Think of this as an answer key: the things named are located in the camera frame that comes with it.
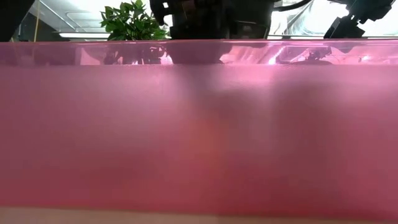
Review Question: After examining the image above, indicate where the red translucent plastic basket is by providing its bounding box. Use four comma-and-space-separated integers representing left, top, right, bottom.
0, 39, 398, 217

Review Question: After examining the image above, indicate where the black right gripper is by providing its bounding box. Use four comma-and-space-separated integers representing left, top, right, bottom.
323, 14, 366, 39

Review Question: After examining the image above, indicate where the green potted plant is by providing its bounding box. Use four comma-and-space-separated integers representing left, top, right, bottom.
99, 0, 171, 42

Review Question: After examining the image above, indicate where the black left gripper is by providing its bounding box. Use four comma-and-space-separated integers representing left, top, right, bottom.
170, 0, 274, 40

